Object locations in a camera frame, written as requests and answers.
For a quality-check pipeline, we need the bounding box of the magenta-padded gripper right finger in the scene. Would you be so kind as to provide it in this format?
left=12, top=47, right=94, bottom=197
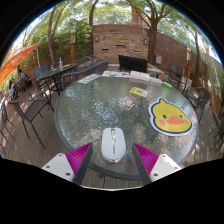
left=131, top=142, right=182, bottom=187

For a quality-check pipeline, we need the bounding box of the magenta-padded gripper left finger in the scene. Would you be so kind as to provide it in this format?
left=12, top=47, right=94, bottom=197
left=41, top=142, right=94, bottom=186

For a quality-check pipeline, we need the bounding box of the white computer mouse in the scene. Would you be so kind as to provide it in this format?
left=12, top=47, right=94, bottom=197
left=101, top=126, right=127, bottom=164

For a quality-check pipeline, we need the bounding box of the yellow duck-shaped mouse pad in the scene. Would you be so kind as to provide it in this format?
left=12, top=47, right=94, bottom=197
left=148, top=97, right=194, bottom=137

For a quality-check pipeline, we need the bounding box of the grey metal mesh chair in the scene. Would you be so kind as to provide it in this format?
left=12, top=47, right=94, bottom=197
left=184, top=86, right=212, bottom=117
left=8, top=91, right=54, bottom=148
left=61, top=59, right=110, bottom=91
left=168, top=63, right=193, bottom=91

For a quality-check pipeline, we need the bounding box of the yellow square card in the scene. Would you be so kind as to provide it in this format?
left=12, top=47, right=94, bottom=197
left=129, top=86, right=149, bottom=98

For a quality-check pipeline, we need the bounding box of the green tube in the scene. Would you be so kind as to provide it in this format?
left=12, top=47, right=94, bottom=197
left=161, top=81, right=174, bottom=91

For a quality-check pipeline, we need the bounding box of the small white booklet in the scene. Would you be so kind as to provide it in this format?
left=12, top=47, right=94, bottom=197
left=149, top=76, right=163, bottom=84

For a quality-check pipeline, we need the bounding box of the white printed strip card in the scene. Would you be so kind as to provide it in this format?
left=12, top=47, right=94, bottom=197
left=77, top=73, right=102, bottom=85

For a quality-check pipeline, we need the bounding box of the white book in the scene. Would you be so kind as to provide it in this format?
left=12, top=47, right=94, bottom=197
left=129, top=70, right=151, bottom=83

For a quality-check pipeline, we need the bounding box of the blue chair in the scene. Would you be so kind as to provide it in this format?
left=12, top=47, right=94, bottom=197
left=33, top=63, right=50, bottom=80

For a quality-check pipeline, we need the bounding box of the person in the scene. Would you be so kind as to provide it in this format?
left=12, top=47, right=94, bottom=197
left=18, top=68, right=28, bottom=83

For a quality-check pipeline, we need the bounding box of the colourful printed sheet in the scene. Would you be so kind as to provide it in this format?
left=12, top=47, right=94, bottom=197
left=101, top=70, right=130, bottom=79

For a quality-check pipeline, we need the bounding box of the orange patio umbrella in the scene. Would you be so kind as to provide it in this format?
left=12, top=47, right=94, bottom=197
left=0, top=44, right=39, bottom=86

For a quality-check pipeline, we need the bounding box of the tree with forked trunk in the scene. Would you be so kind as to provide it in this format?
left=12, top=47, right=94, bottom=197
left=126, top=0, right=174, bottom=66

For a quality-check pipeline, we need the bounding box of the wooden lamp post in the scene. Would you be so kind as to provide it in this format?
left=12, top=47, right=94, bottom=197
left=184, top=47, right=193, bottom=78
left=69, top=28, right=77, bottom=64

